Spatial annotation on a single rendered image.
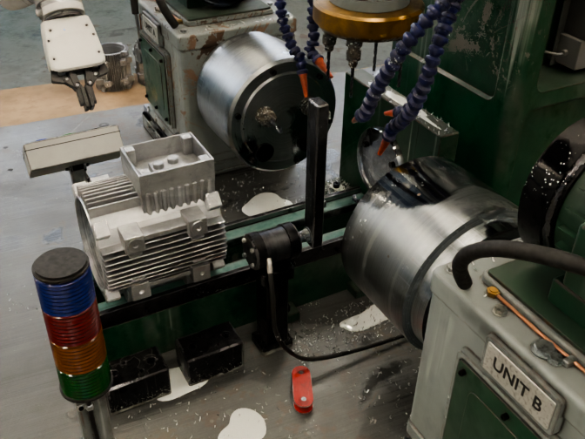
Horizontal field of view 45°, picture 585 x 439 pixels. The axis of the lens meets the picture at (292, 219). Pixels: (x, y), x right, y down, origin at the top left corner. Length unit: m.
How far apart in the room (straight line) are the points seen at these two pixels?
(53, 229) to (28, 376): 0.43
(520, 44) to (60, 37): 0.81
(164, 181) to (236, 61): 0.44
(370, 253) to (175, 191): 0.31
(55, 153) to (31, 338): 0.33
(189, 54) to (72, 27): 0.28
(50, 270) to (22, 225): 0.85
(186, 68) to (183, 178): 0.52
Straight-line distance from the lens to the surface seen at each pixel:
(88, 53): 1.39
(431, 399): 0.99
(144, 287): 1.12
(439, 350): 0.93
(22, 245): 1.58
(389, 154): 1.31
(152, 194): 1.09
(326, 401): 1.18
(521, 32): 1.20
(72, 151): 1.33
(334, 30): 1.13
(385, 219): 1.01
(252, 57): 1.43
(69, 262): 0.80
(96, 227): 1.07
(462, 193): 1.01
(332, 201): 1.41
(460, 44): 1.32
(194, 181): 1.11
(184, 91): 1.60
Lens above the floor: 1.69
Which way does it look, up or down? 35 degrees down
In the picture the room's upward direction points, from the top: 1 degrees clockwise
